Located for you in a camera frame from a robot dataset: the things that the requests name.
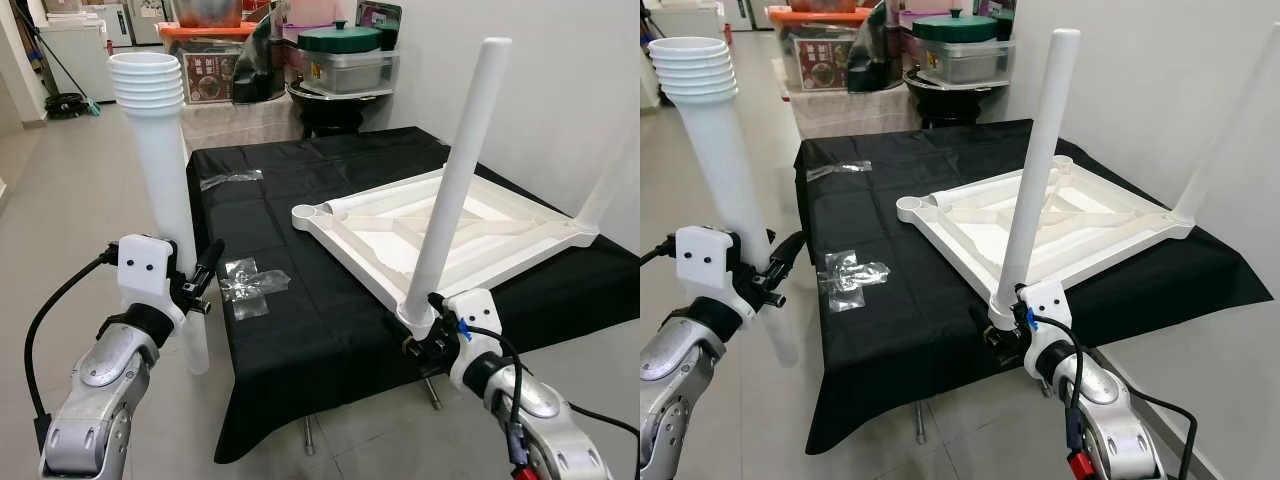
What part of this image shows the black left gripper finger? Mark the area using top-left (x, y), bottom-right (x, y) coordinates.
top-left (768, 230), bottom-right (809, 293)
top-left (195, 240), bottom-right (227, 291)

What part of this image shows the square clear tape patch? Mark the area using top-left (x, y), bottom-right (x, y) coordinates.
top-left (818, 250), bottom-right (891, 313)
top-left (220, 258), bottom-right (291, 321)

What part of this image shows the white plastic table top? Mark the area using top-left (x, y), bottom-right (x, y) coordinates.
top-left (895, 155), bottom-right (1196, 323)
top-left (292, 165), bottom-right (601, 326)

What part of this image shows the black table cloth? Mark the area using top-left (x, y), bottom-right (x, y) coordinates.
top-left (795, 118), bottom-right (1273, 456)
top-left (187, 127), bottom-right (641, 463)

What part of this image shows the bench with white lace cloth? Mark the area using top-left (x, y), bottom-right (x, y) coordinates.
top-left (785, 88), bottom-right (916, 139)
top-left (180, 100), bottom-right (301, 153)

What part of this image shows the black round wok stand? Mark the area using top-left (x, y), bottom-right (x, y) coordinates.
top-left (903, 72), bottom-right (1011, 128)
top-left (288, 82), bottom-right (396, 136)

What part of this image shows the black plastic bag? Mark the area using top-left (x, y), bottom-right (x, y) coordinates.
top-left (848, 0), bottom-right (903, 93)
top-left (232, 15), bottom-right (288, 104)

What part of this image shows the black floor mop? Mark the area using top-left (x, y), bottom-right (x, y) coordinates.
top-left (20, 0), bottom-right (101, 119)

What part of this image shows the clear plastic container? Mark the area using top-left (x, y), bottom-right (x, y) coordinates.
top-left (918, 40), bottom-right (1016, 86)
top-left (305, 50), bottom-right (399, 96)

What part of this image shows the white cabinet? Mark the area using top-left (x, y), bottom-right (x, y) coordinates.
top-left (40, 18), bottom-right (116, 101)
top-left (650, 0), bottom-right (726, 41)

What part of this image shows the green pot with lid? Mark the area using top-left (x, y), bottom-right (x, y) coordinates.
top-left (912, 10), bottom-right (1001, 44)
top-left (298, 22), bottom-right (386, 54)

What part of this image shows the dark framed picture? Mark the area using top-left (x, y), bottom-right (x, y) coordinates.
top-left (357, 0), bottom-right (403, 51)
top-left (975, 0), bottom-right (1016, 41)

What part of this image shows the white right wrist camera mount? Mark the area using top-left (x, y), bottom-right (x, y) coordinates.
top-left (1015, 282), bottom-right (1074, 376)
top-left (440, 290), bottom-right (503, 389)

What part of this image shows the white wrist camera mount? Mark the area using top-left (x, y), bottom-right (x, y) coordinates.
top-left (1015, 282), bottom-right (1074, 376)
top-left (675, 226), bottom-right (758, 323)
top-left (117, 235), bottom-right (181, 326)
top-left (440, 290), bottom-right (503, 389)

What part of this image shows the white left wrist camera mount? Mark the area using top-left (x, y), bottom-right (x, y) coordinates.
top-left (675, 226), bottom-right (758, 323)
top-left (117, 235), bottom-right (181, 326)

